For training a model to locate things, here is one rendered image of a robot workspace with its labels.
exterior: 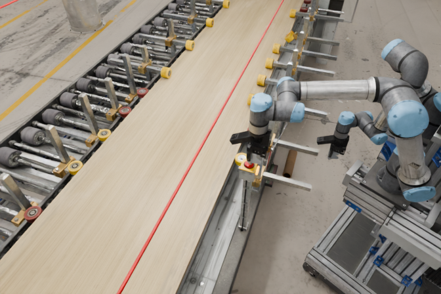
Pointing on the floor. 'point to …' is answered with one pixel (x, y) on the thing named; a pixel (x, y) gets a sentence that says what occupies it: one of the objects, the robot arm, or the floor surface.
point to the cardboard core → (289, 164)
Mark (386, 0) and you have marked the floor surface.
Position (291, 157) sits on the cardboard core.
